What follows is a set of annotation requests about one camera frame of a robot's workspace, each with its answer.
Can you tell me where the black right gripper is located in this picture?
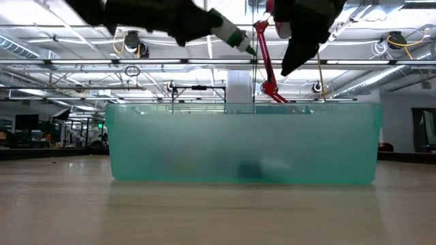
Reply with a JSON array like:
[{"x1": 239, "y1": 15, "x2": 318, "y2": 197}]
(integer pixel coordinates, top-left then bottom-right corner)
[{"x1": 272, "y1": 0, "x2": 347, "y2": 78}]

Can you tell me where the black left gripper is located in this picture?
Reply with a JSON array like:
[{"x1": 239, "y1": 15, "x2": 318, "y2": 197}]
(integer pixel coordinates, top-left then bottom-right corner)
[{"x1": 64, "y1": 0, "x2": 225, "y2": 48}]

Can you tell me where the large green-tipped coloring bottle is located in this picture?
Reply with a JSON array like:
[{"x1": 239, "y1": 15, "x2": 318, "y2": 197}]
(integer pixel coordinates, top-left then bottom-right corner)
[{"x1": 209, "y1": 8, "x2": 257, "y2": 57}]

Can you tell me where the red desk lamp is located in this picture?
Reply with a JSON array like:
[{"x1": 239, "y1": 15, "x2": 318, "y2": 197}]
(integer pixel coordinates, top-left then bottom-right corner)
[{"x1": 253, "y1": 0, "x2": 294, "y2": 104}]

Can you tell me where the translucent green plastic bin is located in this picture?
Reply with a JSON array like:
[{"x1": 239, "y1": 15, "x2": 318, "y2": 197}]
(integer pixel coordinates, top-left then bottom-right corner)
[{"x1": 104, "y1": 101, "x2": 383, "y2": 186}]

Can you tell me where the black background monitor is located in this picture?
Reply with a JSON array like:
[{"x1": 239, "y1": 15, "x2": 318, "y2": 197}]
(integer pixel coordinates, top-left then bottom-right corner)
[{"x1": 14, "y1": 114, "x2": 40, "y2": 131}]

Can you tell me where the yellow cable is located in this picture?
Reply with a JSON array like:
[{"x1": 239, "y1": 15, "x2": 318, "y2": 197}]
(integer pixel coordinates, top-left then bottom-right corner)
[{"x1": 316, "y1": 52, "x2": 327, "y2": 102}]

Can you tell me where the background black gantry frame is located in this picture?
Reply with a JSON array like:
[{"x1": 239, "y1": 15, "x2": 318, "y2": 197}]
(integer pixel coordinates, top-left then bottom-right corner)
[{"x1": 171, "y1": 84, "x2": 228, "y2": 113}]

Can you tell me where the hanging black cable loop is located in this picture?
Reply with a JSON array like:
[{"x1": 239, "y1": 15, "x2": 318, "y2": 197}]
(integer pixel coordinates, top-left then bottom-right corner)
[{"x1": 124, "y1": 65, "x2": 141, "y2": 78}]

